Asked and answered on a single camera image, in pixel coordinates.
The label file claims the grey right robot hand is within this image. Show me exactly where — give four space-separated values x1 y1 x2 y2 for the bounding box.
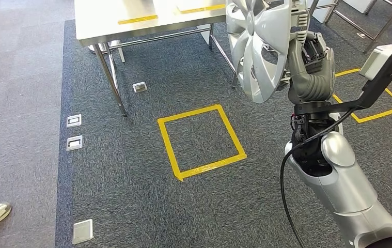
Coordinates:
286 31 336 86

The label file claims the black camera cable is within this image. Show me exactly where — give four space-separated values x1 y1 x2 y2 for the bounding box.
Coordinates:
280 107 355 248

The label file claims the grey plastic wheel cover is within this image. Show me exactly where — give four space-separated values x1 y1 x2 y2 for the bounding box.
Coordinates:
226 0 311 104

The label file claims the blank metal floor plate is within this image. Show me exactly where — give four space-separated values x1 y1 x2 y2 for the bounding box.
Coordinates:
72 219 94 245

